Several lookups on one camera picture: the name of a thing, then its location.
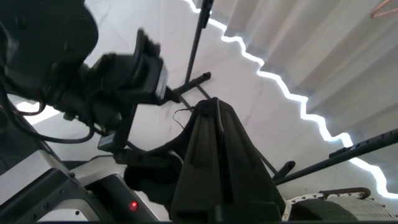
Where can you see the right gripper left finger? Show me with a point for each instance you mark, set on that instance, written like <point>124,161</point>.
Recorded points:
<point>186,193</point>

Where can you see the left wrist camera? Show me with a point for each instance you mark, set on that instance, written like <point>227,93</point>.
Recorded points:
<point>124,130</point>

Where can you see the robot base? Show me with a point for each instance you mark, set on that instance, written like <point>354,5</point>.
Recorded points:
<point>31,174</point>

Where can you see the black clothes rack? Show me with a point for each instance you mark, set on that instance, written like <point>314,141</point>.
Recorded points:
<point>357,149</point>

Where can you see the white curtain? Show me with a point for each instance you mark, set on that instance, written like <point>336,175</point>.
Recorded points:
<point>326,62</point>

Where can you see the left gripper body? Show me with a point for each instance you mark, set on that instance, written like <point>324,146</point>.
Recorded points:
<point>136,81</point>

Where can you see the black garment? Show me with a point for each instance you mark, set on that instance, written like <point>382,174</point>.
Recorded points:
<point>149,183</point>

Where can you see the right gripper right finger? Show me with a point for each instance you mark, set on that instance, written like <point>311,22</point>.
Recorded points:
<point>255,193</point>

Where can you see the white laundry basket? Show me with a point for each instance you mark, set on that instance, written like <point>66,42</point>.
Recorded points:
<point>367,208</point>

